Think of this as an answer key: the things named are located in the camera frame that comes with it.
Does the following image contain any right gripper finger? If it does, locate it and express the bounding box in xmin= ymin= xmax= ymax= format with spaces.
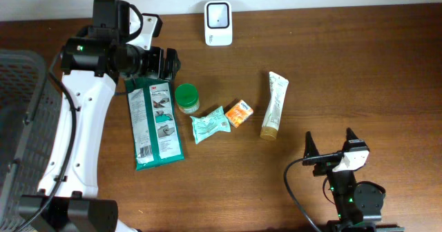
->
xmin=346 ymin=128 xmax=359 ymax=141
xmin=303 ymin=131 xmax=319 ymax=158

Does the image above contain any green lid jar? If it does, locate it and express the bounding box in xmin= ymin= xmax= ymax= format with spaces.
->
xmin=175 ymin=84 xmax=200 ymax=114

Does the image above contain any teal wipes pouch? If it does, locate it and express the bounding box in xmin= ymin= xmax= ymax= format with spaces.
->
xmin=191 ymin=106 xmax=231 ymax=144

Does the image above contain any white cream tube gold cap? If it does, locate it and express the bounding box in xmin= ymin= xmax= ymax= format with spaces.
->
xmin=260 ymin=72 xmax=289 ymax=141

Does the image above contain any green white 3M packet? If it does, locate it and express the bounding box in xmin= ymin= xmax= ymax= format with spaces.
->
xmin=124 ymin=78 xmax=184 ymax=171

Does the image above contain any orange tissue pack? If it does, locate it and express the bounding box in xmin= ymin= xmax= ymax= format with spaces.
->
xmin=225 ymin=99 xmax=253 ymax=128

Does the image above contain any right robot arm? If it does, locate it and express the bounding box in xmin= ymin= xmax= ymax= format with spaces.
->
xmin=302 ymin=128 xmax=405 ymax=232

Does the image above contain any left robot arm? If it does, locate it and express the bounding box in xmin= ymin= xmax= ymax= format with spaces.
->
xmin=18 ymin=0 xmax=180 ymax=231

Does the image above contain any white barcode scanner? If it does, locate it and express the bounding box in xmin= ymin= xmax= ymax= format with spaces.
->
xmin=204 ymin=0 xmax=233 ymax=46

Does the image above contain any grey plastic mesh basket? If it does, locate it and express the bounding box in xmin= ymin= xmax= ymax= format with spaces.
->
xmin=1 ymin=49 xmax=61 ymax=231

